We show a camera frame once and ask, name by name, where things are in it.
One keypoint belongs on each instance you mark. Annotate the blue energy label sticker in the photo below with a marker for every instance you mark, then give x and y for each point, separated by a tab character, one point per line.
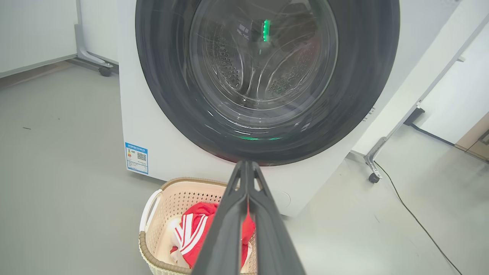
136	158

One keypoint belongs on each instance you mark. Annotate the small printed text sticker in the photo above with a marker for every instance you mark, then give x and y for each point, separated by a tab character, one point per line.
369	114

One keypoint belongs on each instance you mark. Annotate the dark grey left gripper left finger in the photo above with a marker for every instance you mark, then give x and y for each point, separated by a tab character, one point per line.
225	236

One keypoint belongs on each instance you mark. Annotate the white cloth garment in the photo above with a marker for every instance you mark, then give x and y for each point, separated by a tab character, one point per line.
176	248

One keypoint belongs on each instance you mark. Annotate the white partition panel wheeled foot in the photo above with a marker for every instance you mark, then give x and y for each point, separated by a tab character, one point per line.
89	57

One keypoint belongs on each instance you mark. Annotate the white partition on wheeled stand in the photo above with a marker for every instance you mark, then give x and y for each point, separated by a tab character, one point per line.
420	76

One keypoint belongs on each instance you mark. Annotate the white front-load washing machine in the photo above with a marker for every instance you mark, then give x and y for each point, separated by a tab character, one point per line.
172	152

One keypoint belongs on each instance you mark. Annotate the wooden furniture piece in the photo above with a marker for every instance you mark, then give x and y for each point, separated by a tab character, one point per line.
475	141

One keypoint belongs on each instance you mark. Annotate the cream perforated laundry basket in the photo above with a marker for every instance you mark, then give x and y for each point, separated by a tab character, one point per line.
168	202

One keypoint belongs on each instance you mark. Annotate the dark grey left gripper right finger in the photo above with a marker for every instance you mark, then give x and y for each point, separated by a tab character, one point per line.
271	236

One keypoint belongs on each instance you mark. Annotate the black round glass machine door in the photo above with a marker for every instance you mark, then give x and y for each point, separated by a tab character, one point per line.
363	76

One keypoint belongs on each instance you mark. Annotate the red basketball jersey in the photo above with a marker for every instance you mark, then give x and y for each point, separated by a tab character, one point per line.
198	221

